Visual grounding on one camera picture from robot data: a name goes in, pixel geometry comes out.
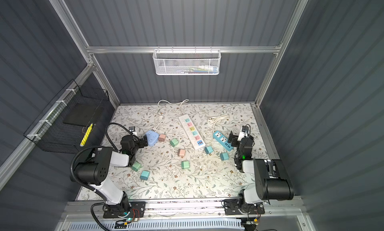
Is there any teal USB power strip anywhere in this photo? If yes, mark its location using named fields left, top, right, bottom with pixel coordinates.
left=213, top=131, right=234, bottom=152

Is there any teal charger cube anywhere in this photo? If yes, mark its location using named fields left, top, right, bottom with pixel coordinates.
left=140, top=170, right=150, bottom=181
left=205, top=146, right=214, bottom=155
left=220, top=153, right=230, bottom=161

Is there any white multicolour power strip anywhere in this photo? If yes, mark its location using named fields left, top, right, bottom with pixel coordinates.
left=179, top=114, right=206, bottom=150

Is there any green charger cube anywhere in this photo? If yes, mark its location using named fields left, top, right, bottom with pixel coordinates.
left=170, top=139, right=179, bottom=147
left=131, top=162, right=142, bottom=172
left=181, top=161, right=190, bottom=170

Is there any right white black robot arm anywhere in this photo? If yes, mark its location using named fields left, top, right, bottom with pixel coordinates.
left=228, top=130, right=295, bottom=215

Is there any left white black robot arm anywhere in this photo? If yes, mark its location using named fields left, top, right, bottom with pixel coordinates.
left=70, top=135, right=148, bottom=218

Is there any blue triangular socket adapter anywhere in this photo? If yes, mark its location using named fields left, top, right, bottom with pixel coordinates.
left=145, top=131, right=160, bottom=147

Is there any pink charger cube upper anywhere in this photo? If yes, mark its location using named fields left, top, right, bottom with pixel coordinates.
left=158, top=134, right=166, bottom=142

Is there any pink charger cube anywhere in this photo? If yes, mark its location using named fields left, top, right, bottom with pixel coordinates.
left=178, top=149, right=186, bottom=158
left=158, top=134, right=166, bottom=142

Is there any pink charger cube lower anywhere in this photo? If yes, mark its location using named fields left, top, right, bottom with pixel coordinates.
left=178, top=149, right=186, bottom=158

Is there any floral table mat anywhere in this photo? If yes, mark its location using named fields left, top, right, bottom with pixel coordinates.
left=102, top=104, right=269, bottom=200

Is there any yellow marker pen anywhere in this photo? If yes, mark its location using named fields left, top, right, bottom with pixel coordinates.
left=80, top=123, right=94, bottom=147

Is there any black pad in basket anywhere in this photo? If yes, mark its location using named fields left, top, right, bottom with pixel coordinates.
left=63, top=104, right=104, bottom=127

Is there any white coiled cable right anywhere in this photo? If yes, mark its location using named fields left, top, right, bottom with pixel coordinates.
left=208, top=113, right=230, bottom=132

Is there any white power strip cable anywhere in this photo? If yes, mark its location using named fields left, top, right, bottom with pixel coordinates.
left=152, top=98, right=190, bottom=133

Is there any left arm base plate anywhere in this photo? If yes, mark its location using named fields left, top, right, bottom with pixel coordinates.
left=103, top=202, right=146, bottom=219

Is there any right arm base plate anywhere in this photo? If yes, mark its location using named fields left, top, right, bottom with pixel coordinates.
left=221, top=199, right=265, bottom=216

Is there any black wire wall basket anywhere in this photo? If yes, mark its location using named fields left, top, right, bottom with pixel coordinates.
left=24, top=83, right=114, bottom=154

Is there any white wire mesh basket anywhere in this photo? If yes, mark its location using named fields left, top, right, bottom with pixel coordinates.
left=153, top=50, right=222, bottom=76

